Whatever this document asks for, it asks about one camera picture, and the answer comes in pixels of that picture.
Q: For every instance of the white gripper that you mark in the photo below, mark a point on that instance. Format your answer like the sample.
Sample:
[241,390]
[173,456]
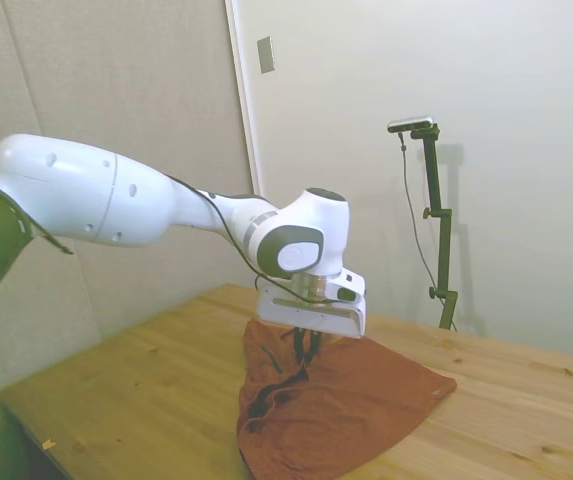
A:
[311,317]

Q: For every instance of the rust red shorts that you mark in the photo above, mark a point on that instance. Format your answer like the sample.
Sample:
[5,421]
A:
[336,410]

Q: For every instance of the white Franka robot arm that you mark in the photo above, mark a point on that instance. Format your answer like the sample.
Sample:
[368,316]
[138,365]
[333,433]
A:
[91,200]

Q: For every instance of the small yellow tape scrap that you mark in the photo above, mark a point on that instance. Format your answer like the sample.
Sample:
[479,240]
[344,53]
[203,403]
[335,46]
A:
[47,443]

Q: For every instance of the dark green camera stand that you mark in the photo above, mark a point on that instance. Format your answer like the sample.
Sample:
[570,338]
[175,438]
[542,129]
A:
[441,225]

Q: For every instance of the grey camera on stand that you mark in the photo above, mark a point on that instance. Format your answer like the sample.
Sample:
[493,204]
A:
[411,124]

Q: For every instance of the white door frame trim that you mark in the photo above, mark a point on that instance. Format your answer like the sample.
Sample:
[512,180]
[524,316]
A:
[243,100]

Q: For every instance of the grey wall switch plate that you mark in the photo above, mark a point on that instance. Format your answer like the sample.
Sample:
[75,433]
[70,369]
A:
[266,55]

